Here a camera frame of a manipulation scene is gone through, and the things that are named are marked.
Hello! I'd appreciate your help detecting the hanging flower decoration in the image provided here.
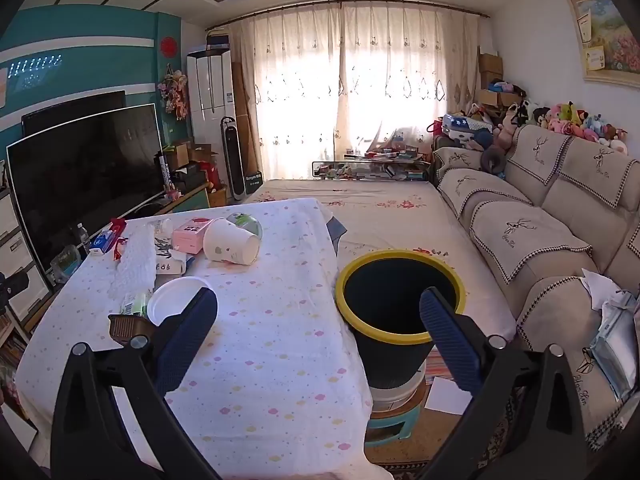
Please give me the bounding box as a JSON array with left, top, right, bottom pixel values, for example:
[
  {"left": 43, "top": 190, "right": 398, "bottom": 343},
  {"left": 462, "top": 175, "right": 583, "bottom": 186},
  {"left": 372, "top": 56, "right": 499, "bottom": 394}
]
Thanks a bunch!
[{"left": 157, "top": 67, "right": 188, "bottom": 121}]

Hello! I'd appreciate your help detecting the glass coffee table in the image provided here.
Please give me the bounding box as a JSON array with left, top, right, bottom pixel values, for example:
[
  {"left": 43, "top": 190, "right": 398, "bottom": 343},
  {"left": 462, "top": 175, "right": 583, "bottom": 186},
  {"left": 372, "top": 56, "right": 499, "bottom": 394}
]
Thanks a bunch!
[{"left": 312, "top": 157, "right": 433, "bottom": 183}]

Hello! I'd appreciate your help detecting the white plastic bucket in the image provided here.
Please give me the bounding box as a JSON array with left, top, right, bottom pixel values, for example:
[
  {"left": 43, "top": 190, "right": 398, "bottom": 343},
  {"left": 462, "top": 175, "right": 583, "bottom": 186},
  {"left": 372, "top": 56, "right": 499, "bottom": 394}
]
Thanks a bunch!
[{"left": 369, "top": 362, "right": 427, "bottom": 413}]

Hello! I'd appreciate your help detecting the large curved television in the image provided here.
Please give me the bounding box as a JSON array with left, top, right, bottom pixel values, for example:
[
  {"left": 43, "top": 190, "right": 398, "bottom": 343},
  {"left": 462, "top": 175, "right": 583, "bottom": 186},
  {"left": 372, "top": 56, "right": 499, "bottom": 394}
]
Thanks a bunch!
[{"left": 6, "top": 103, "right": 166, "bottom": 273}]

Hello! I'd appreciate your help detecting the clear green-label plastic cup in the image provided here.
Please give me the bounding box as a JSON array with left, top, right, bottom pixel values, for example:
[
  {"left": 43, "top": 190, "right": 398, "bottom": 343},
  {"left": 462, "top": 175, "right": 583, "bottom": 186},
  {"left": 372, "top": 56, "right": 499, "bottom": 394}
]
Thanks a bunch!
[{"left": 226, "top": 211, "right": 263, "bottom": 241}]

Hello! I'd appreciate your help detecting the white paper cup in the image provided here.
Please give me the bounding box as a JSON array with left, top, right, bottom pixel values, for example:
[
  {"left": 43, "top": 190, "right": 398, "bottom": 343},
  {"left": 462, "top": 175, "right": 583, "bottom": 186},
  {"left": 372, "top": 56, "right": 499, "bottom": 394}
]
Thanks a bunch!
[{"left": 202, "top": 218, "right": 262, "bottom": 266}]

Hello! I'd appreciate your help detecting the framed flower picture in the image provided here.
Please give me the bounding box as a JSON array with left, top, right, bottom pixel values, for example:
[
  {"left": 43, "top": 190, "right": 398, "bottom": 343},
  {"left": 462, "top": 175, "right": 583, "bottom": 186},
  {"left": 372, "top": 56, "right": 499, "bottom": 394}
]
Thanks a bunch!
[{"left": 565, "top": 0, "right": 640, "bottom": 88}]

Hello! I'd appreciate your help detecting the black yellow-rimmed trash bin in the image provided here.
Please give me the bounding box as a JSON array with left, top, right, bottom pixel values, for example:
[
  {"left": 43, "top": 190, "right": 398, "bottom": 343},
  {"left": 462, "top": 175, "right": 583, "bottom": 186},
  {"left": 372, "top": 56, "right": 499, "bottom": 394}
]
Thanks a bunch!
[{"left": 335, "top": 250, "right": 467, "bottom": 393}]

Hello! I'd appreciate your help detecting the blue tissue pack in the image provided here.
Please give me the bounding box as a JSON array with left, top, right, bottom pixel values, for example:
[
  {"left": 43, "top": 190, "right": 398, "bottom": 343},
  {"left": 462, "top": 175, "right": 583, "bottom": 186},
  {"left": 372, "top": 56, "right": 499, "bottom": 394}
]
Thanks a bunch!
[{"left": 90, "top": 232, "right": 116, "bottom": 256}]

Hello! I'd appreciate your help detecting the white embroidered curtain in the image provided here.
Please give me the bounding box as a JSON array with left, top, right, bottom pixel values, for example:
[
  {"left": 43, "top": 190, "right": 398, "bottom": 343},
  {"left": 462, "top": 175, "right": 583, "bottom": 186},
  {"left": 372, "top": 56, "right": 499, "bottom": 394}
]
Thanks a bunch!
[
  {"left": 232, "top": 7, "right": 346, "bottom": 181},
  {"left": 340, "top": 2, "right": 481, "bottom": 161}
]

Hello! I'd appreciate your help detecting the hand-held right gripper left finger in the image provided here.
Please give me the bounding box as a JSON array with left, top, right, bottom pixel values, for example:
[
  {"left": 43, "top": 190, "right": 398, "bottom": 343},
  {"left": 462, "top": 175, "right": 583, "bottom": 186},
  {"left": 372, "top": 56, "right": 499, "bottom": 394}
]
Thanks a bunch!
[{"left": 50, "top": 287, "right": 221, "bottom": 480}]

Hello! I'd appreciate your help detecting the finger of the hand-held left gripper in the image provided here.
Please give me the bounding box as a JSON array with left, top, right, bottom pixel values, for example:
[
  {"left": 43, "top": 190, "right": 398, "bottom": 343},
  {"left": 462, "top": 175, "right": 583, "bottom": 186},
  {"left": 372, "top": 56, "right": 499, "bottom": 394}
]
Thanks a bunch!
[{"left": 0, "top": 271, "right": 29, "bottom": 311}]

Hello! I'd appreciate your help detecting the bookshelf with books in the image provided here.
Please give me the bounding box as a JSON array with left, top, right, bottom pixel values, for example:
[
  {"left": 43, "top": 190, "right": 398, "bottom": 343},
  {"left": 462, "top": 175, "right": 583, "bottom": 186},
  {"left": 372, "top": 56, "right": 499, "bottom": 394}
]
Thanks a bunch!
[{"left": 0, "top": 310, "right": 28, "bottom": 376}]

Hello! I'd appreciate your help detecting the white drawer unit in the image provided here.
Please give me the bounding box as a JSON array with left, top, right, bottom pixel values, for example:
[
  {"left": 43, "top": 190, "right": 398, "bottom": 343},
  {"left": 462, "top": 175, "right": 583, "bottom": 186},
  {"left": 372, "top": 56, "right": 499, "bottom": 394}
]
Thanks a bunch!
[{"left": 0, "top": 160, "right": 53, "bottom": 321}]

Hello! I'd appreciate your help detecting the blue wet wipes pack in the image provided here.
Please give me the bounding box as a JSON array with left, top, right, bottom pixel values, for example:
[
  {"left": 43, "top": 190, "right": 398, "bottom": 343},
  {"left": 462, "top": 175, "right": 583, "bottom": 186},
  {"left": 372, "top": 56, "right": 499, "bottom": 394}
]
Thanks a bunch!
[{"left": 587, "top": 292, "right": 640, "bottom": 401}]

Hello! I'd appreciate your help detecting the tall black white box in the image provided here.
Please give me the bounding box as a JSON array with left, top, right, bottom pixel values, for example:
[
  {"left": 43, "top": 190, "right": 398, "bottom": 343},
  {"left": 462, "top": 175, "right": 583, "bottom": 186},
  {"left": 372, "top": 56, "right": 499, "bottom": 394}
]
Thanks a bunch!
[{"left": 157, "top": 152, "right": 173, "bottom": 193}]

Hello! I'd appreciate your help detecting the dark curtain rod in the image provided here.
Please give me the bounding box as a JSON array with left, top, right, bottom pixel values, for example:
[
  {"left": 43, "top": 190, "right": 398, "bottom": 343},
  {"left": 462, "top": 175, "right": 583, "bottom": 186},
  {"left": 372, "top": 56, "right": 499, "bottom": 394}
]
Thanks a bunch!
[{"left": 205, "top": 0, "right": 488, "bottom": 36}]

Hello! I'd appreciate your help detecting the clear plastic bag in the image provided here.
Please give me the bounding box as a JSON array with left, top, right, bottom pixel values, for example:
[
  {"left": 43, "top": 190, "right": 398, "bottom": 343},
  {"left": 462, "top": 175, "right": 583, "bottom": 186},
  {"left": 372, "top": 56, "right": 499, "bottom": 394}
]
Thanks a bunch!
[{"left": 50, "top": 245, "right": 82, "bottom": 283}]

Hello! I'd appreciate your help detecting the crumpled white tissue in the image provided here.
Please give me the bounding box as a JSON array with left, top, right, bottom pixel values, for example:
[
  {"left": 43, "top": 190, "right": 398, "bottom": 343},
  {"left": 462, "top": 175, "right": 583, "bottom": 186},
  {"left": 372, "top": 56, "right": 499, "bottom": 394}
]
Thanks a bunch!
[{"left": 580, "top": 269, "right": 623, "bottom": 311}]

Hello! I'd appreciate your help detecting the brown plastic tray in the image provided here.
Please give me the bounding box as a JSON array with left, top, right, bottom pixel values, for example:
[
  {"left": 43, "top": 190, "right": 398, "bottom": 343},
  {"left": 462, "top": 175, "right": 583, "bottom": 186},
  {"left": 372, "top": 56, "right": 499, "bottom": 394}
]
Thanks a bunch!
[{"left": 108, "top": 312, "right": 156, "bottom": 346}]

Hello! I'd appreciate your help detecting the beige leaf-print drink carton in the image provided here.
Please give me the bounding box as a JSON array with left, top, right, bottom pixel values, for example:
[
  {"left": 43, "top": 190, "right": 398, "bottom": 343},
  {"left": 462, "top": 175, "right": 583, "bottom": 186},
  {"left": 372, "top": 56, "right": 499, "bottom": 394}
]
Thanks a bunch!
[{"left": 152, "top": 232, "right": 190, "bottom": 276}]

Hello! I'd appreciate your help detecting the beige floral bed sheet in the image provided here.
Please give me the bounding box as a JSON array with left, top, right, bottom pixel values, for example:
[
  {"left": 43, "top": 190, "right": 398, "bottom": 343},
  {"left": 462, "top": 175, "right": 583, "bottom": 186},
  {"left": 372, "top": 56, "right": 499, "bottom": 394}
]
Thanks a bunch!
[{"left": 240, "top": 177, "right": 518, "bottom": 346}]

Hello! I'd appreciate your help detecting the stack of cardboard boxes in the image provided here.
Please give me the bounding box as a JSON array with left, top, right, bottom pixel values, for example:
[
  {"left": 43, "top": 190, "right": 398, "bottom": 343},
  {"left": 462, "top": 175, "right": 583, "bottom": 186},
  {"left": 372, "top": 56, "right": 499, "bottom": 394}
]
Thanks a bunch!
[{"left": 477, "top": 52, "right": 526, "bottom": 111}]

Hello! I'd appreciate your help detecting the white paper sheet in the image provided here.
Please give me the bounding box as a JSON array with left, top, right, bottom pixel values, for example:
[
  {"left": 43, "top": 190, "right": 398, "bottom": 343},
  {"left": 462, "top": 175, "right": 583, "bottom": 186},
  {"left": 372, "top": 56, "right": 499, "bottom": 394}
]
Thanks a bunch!
[{"left": 424, "top": 377, "right": 473, "bottom": 416}]

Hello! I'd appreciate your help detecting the teal plastic stool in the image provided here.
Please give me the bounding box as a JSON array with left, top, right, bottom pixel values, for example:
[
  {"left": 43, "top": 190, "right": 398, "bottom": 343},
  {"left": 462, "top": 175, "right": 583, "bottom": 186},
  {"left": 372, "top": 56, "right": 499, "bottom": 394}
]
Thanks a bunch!
[{"left": 364, "top": 400, "right": 426, "bottom": 450}]

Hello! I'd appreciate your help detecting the pink box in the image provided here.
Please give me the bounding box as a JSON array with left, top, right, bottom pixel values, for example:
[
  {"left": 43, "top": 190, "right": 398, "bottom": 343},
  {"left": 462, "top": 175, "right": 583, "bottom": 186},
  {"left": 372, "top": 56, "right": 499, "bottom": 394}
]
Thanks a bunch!
[{"left": 171, "top": 217, "right": 213, "bottom": 253}]

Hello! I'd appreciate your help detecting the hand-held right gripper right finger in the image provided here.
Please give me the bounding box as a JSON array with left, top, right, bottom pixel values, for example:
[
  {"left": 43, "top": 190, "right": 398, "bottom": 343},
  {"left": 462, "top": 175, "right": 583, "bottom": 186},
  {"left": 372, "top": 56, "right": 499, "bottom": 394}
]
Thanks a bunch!
[{"left": 415, "top": 287, "right": 588, "bottom": 480}]

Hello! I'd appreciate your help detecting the teal yellow television cabinet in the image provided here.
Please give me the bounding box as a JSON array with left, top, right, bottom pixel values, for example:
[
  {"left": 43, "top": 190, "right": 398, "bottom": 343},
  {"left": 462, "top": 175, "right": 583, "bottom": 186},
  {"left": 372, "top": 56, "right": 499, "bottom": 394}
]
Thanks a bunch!
[{"left": 125, "top": 182, "right": 211, "bottom": 221}]

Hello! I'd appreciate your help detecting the row of plush toys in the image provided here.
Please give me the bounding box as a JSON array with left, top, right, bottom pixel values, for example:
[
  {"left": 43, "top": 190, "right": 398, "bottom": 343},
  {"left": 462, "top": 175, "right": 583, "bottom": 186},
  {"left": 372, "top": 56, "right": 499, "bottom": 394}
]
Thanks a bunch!
[{"left": 495, "top": 100, "right": 631, "bottom": 156}]

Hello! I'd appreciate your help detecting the white paper towel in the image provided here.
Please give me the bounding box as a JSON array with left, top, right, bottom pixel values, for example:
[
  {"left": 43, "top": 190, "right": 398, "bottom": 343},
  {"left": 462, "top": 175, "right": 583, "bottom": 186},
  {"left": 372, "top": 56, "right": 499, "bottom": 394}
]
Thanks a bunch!
[{"left": 110, "top": 225, "right": 158, "bottom": 306}]

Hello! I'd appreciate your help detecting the grey neck pillow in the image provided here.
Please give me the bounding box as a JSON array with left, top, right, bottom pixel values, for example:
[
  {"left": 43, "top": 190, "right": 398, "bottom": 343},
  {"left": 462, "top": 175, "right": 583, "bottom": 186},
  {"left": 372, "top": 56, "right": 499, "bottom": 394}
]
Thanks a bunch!
[{"left": 480, "top": 142, "right": 508, "bottom": 176}]

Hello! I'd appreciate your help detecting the white round lid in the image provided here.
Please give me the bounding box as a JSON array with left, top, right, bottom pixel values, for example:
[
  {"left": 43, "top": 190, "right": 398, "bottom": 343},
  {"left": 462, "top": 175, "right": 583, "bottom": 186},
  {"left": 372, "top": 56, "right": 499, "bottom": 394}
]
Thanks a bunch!
[{"left": 148, "top": 277, "right": 213, "bottom": 326}]

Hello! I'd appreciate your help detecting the brown cardboard sheet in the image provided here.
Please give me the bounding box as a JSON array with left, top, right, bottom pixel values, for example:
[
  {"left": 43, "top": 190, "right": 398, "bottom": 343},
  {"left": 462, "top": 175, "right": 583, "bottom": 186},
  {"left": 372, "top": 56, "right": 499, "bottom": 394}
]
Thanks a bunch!
[{"left": 231, "top": 60, "right": 261, "bottom": 176}]

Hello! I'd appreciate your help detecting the star-print blue white bag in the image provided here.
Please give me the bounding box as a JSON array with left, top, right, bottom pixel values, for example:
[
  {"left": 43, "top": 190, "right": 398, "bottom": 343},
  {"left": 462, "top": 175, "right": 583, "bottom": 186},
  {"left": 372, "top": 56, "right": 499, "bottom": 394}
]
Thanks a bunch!
[{"left": 442, "top": 114, "right": 476, "bottom": 133}]

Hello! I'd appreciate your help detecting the white standing air conditioner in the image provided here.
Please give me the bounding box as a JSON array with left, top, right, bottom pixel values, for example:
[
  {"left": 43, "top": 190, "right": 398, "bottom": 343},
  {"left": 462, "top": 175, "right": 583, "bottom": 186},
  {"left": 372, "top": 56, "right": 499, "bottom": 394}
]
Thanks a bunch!
[{"left": 186, "top": 50, "right": 236, "bottom": 196}]

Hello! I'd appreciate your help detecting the small green white packet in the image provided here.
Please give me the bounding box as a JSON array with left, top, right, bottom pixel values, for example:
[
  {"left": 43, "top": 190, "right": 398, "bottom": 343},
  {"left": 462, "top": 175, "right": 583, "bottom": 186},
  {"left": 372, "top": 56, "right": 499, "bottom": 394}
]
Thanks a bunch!
[{"left": 120, "top": 290, "right": 153, "bottom": 318}]

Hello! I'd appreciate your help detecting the clutter of boxes and books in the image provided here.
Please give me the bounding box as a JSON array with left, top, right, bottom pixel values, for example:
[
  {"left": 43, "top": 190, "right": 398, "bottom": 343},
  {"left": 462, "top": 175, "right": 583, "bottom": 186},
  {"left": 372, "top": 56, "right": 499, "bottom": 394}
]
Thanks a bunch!
[{"left": 345, "top": 135, "right": 431, "bottom": 181}]

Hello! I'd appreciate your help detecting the beige deer-embroidered sofa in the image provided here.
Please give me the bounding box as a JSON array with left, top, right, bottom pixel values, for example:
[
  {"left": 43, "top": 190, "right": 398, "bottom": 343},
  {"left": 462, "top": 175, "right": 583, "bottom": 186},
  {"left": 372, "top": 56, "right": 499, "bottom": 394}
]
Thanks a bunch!
[{"left": 432, "top": 122, "right": 640, "bottom": 461}]

